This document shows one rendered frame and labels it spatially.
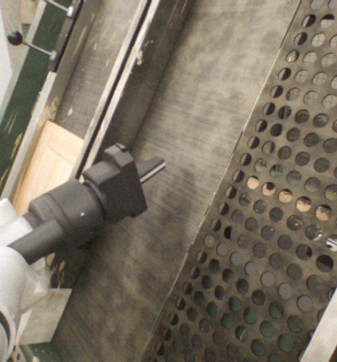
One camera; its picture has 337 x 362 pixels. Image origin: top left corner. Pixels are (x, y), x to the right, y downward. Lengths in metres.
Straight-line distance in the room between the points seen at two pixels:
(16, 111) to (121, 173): 0.77
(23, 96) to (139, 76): 0.63
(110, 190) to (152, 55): 0.29
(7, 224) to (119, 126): 0.29
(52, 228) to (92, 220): 0.06
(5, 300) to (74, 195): 0.20
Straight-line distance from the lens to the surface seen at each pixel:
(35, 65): 1.23
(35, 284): 0.42
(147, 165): 0.55
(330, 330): 0.37
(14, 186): 1.03
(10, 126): 1.23
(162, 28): 0.69
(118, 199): 0.51
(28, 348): 0.81
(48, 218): 0.46
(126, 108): 0.66
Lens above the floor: 1.50
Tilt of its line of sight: 26 degrees down
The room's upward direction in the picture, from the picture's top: straight up
